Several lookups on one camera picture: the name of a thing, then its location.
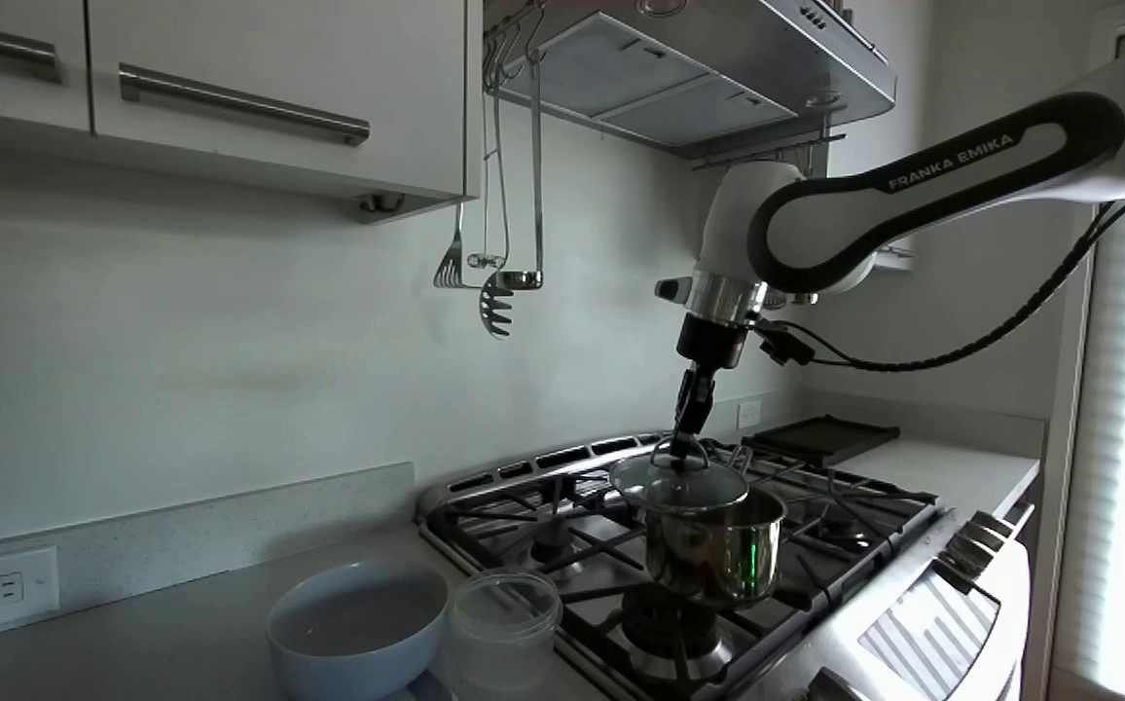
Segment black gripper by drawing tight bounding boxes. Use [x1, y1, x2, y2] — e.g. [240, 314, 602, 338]
[668, 314, 754, 449]

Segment glass lid with knob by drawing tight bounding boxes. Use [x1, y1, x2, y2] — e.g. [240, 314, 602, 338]
[620, 443, 754, 514]

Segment stainless steel pot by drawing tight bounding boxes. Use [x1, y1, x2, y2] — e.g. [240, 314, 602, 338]
[637, 482, 793, 610]

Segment hanging metal utensils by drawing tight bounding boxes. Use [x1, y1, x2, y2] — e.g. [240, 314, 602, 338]
[476, 52, 554, 343]

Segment stainless steel gas range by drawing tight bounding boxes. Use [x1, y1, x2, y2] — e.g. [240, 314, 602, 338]
[413, 423, 1049, 701]

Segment hanging steel spatula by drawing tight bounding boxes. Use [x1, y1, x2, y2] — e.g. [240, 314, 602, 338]
[427, 73, 476, 292]

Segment clear plastic container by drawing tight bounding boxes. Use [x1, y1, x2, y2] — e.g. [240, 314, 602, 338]
[441, 570, 570, 701]

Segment silver stove knob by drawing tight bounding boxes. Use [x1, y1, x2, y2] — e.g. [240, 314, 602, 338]
[972, 508, 1021, 550]
[950, 526, 1004, 574]
[932, 550, 986, 593]

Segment stainless range hood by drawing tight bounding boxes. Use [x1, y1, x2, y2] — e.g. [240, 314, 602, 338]
[480, 0, 904, 164]

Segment light blue bowl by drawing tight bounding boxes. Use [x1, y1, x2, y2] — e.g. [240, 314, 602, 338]
[261, 557, 450, 701]

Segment white upper cabinet door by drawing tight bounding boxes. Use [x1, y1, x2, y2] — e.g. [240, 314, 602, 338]
[84, 0, 476, 205]
[0, 0, 92, 135]

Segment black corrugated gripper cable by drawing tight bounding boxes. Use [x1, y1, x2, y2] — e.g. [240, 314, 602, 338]
[754, 190, 1125, 379]

